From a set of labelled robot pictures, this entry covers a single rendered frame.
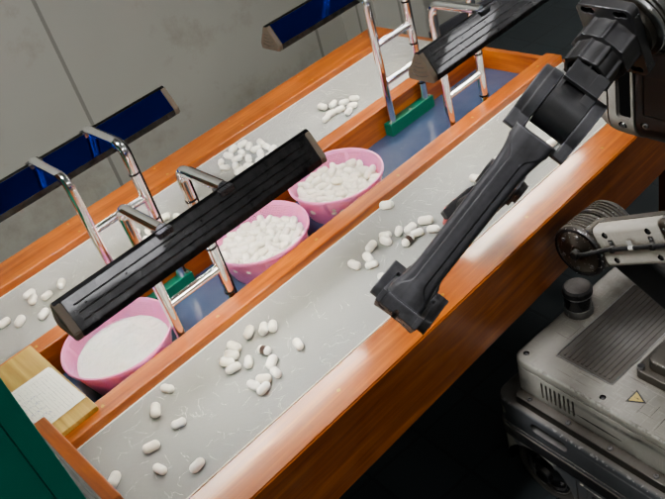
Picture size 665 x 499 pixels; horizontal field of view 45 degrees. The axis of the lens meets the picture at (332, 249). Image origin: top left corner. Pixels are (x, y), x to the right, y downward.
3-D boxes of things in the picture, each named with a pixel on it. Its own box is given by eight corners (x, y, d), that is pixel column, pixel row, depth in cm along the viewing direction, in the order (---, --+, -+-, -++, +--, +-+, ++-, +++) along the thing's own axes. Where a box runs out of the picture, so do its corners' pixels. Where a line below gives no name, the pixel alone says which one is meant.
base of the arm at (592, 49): (655, 68, 110) (636, 2, 102) (622, 111, 109) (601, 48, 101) (603, 57, 116) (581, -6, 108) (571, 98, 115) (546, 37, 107)
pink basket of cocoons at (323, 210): (410, 189, 217) (403, 159, 211) (342, 244, 205) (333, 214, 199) (342, 166, 235) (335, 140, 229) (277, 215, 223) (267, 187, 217)
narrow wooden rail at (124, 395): (564, 87, 244) (562, 53, 238) (63, 500, 162) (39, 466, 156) (549, 84, 248) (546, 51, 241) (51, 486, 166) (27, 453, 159)
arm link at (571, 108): (617, 73, 105) (584, 49, 106) (573, 130, 104) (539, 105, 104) (594, 100, 114) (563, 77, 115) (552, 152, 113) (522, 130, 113)
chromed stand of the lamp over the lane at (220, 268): (296, 341, 180) (235, 177, 154) (230, 397, 171) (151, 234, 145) (245, 311, 193) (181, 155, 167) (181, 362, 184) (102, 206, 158)
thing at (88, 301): (328, 161, 166) (320, 132, 162) (77, 343, 138) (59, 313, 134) (303, 152, 172) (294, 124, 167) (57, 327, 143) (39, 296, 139)
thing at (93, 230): (197, 282, 207) (130, 135, 181) (135, 329, 198) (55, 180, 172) (158, 260, 220) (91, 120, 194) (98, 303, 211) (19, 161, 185)
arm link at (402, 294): (407, 356, 116) (353, 314, 118) (421, 333, 129) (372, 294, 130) (611, 105, 104) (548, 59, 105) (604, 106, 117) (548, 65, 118)
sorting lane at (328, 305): (657, 83, 220) (657, 76, 219) (125, 565, 138) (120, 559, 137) (563, 67, 240) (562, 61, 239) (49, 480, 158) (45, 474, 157)
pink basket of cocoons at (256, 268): (334, 232, 210) (326, 202, 204) (290, 299, 192) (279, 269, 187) (250, 225, 222) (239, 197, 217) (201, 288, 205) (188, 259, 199)
